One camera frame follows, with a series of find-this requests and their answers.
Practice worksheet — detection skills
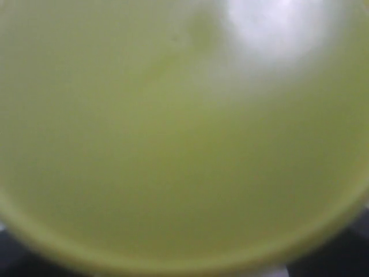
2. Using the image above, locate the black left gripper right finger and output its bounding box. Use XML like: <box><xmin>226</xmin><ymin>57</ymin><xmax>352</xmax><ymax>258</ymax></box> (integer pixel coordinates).
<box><xmin>287</xmin><ymin>208</ymin><xmax>368</xmax><ymax>277</ymax></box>

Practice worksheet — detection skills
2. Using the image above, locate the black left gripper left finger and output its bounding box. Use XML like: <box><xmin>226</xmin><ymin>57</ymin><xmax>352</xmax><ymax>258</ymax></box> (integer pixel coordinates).
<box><xmin>1</xmin><ymin>223</ymin><xmax>78</xmax><ymax>277</ymax></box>

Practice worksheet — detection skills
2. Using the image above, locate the yellow plastic can lid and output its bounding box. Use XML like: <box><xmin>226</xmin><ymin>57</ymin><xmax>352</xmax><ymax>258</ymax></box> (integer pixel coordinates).
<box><xmin>1</xmin><ymin>1</ymin><xmax>368</xmax><ymax>276</ymax></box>

